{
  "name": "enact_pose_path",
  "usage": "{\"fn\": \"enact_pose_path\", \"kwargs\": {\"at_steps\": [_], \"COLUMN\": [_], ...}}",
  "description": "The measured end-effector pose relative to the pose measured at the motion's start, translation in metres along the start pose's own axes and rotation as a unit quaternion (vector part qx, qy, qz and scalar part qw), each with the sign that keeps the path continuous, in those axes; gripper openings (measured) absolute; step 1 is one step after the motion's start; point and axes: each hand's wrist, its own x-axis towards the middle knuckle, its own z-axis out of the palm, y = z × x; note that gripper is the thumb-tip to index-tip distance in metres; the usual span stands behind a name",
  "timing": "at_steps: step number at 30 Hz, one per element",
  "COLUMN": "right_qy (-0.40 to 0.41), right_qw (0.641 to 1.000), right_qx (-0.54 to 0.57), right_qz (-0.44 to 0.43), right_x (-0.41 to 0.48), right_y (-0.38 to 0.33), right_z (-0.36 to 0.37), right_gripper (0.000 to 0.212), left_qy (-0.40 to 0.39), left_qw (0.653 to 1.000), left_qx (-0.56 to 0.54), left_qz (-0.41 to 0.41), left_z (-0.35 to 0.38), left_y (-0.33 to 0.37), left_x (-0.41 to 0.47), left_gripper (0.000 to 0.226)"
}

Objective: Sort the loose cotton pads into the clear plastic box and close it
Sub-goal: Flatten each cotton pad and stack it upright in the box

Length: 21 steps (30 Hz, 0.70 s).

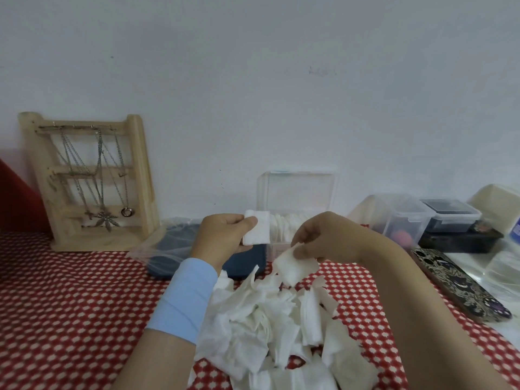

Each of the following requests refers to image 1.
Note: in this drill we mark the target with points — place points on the phone with patterned case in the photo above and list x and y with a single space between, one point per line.
459 280

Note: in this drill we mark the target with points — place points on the red checkered tablecloth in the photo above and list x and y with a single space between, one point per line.
81 312

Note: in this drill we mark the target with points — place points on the clear plastic water bottle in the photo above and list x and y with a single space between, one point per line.
505 272

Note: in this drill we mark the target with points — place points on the light blue wristband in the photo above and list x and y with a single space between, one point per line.
183 300

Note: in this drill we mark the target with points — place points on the black tray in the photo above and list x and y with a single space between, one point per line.
459 242

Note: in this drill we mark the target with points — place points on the wooden jewelry stand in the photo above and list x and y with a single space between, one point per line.
142 174

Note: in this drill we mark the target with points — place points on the person's left forearm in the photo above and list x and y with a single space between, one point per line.
158 361

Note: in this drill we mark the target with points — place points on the person's right hand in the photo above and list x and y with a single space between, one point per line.
337 239

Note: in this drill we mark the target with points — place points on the pile of white cotton pads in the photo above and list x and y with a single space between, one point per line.
264 329

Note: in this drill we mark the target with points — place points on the clear container with black contents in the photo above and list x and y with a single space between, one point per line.
451 213

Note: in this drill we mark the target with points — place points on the person's right forearm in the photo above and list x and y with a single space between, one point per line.
426 320

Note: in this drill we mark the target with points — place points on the dark blue pouch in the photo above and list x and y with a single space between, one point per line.
243 264

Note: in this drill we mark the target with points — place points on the clear lidded plastic container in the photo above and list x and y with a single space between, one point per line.
400 211

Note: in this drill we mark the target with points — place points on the beige plastic tub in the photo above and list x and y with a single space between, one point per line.
493 201

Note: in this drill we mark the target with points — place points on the person's left hand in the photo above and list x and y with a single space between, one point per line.
221 239

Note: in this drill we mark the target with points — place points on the white cloth square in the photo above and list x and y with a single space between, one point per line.
260 229
294 268

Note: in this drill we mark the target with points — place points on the clear cotton pad box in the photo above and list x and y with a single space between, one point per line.
298 190

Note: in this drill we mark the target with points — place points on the clear plastic bag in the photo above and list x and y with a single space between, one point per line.
162 243

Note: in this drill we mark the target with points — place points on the red framed mirror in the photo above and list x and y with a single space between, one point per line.
18 207

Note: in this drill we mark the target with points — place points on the pink makeup sponge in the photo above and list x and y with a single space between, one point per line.
402 235

